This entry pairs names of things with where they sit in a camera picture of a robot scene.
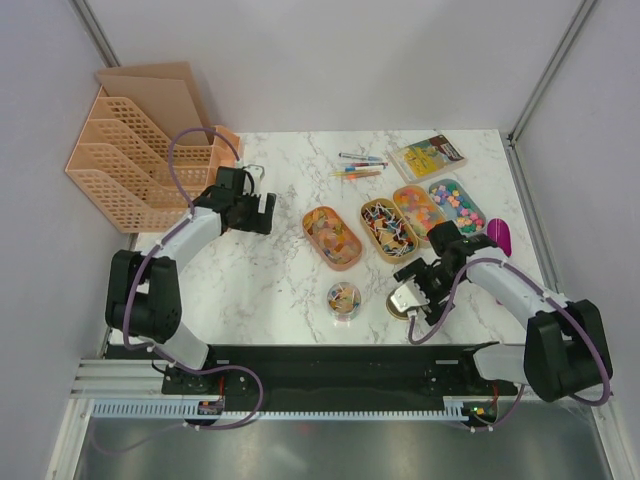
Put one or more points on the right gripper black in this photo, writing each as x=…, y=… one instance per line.
x=420, y=268

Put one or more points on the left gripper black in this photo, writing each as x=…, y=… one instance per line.
x=258, y=223

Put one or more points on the gold metal lid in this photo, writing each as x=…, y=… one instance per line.
x=400, y=309

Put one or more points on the magenta plastic scoop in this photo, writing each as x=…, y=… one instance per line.
x=499, y=231

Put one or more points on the peach tray of gummy candies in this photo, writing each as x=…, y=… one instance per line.
x=332, y=238

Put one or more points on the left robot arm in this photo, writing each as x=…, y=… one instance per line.
x=143, y=295

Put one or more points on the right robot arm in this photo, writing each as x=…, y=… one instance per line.
x=565, y=351

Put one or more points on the tan tray of lollipops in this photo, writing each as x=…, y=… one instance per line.
x=388, y=230

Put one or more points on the tan tray of translucent stars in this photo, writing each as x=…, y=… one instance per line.
x=419, y=210

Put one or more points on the grey tray of colourful stars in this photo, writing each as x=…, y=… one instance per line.
x=458, y=206

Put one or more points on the clear glass jar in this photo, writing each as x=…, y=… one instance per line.
x=343, y=301

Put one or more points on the peach plastic file organizer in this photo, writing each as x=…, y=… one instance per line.
x=148, y=135

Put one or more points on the yellow illustrated book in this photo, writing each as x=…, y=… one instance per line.
x=426, y=159

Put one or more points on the red blue pen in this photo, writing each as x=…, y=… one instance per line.
x=365, y=165

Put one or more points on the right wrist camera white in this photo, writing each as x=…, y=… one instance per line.
x=410, y=291

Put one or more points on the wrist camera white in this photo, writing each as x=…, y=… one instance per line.
x=254, y=174
x=410, y=291

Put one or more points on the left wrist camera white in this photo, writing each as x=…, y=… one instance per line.
x=254, y=174

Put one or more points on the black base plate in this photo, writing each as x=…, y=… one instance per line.
x=222, y=355

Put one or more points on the white slotted cable duct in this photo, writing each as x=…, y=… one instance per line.
x=194, y=409

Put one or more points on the aluminium frame rail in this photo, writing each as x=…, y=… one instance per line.
x=115, y=377

